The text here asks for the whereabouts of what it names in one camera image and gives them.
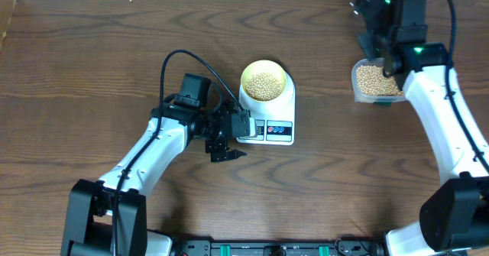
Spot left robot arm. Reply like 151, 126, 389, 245
61, 94, 257, 255

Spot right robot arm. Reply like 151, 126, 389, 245
353, 0, 488, 255

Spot white digital kitchen scale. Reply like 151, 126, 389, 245
237, 73, 296, 145

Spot soybeans in yellow bowl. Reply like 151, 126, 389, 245
245, 72, 282, 102

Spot yellow plastic bowl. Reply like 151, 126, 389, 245
241, 60, 287, 99

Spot soybeans in container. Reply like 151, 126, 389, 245
356, 65, 403, 96

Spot clear plastic container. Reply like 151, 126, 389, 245
351, 58, 406, 103

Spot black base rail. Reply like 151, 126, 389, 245
169, 237, 388, 256

